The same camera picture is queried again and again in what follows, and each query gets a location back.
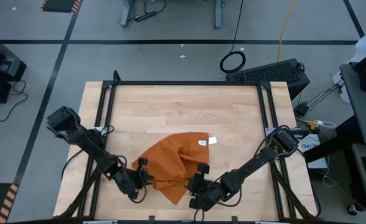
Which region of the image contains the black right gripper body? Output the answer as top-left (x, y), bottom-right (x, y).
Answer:
top-left (188, 162), bottom-right (231, 213)

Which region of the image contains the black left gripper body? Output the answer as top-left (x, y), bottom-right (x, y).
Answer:
top-left (121, 157), bottom-right (150, 200)

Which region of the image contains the orange towel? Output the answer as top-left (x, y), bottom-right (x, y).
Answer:
top-left (131, 131), bottom-right (210, 206)

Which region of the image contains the white labelled box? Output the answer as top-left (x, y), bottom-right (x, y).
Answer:
top-left (299, 133), bottom-right (329, 170)

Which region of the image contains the black power adapter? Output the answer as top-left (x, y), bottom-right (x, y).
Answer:
top-left (294, 102), bottom-right (310, 118)

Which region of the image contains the black perforated computer tower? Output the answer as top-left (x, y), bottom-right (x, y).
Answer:
top-left (225, 58), bottom-right (311, 101)

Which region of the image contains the black desk foot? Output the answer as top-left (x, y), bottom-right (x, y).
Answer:
top-left (303, 114), bottom-right (365, 164)

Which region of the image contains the black power strip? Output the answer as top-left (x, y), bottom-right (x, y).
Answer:
top-left (134, 11), bottom-right (158, 23)

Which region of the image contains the grey desk leg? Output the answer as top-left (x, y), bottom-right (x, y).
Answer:
top-left (213, 0), bottom-right (225, 30)
top-left (119, 0), bottom-right (137, 28)

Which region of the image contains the grey side desk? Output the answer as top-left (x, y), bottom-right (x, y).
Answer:
top-left (339, 63), bottom-right (366, 147)

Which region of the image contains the black metal table frame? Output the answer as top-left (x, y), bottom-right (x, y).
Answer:
top-left (54, 70), bottom-right (322, 224)

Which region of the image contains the coiled black cable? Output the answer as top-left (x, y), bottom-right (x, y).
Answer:
top-left (219, 0), bottom-right (247, 75)

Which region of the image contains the black floor cable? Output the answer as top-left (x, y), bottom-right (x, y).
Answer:
top-left (0, 80), bottom-right (29, 123)

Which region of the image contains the yellow cable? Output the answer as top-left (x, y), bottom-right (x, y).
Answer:
top-left (277, 0), bottom-right (296, 62)

